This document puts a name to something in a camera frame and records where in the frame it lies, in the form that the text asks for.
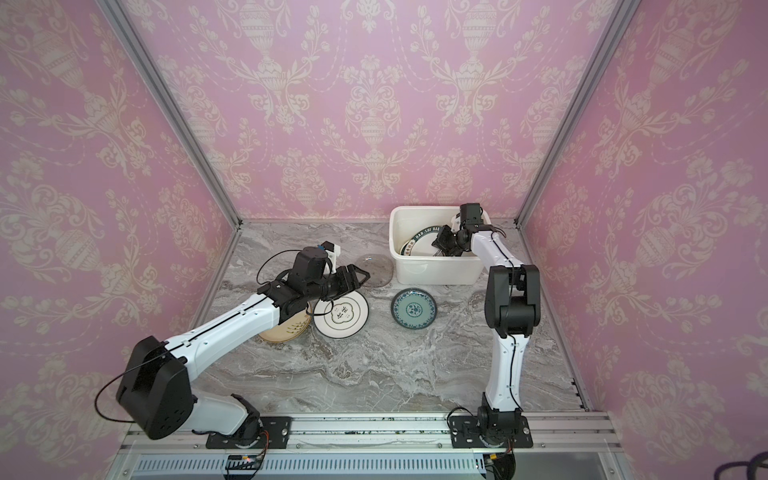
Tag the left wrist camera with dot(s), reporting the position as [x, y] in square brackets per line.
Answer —
[333, 252]

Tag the clear glass plate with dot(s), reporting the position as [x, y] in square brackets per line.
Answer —
[379, 267]

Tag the white plastic bin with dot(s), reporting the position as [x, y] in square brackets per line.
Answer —
[406, 221]

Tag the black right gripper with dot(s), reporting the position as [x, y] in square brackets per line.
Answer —
[450, 239]

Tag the white plate teal lettered rim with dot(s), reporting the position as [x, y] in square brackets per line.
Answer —
[421, 244]

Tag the white plate with quatrefoil border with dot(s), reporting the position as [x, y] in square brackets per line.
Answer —
[341, 318]

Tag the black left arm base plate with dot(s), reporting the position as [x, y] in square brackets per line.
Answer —
[272, 433]

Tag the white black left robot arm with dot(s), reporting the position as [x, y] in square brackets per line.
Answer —
[155, 389]

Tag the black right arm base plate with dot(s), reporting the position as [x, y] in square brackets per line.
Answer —
[510, 429]

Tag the beige plate with wheat sprig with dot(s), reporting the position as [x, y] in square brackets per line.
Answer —
[289, 330]

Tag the teal blue floral plate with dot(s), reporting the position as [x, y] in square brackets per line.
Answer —
[414, 309]

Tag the aluminium corner post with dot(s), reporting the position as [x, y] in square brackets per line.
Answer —
[117, 17]
[595, 68]

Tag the aluminium right corner post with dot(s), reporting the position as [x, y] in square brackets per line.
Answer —
[595, 68]

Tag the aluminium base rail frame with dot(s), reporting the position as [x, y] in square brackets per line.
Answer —
[570, 445]

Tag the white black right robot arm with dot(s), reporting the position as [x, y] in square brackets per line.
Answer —
[512, 310]

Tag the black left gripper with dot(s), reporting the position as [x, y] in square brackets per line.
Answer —
[349, 283]

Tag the aluminium left corner post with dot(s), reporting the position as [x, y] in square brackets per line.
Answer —
[117, 17]

